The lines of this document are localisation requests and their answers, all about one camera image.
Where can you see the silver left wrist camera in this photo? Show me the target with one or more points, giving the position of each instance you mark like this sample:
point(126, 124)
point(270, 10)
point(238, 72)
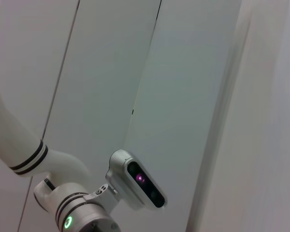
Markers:
point(140, 181)

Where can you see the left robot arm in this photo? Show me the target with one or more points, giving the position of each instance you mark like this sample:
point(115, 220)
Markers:
point(26, 169)

